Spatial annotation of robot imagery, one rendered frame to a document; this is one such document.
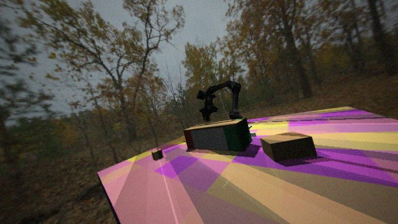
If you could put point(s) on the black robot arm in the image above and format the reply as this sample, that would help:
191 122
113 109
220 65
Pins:
235 88

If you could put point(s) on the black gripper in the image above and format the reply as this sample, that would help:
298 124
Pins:
207 109

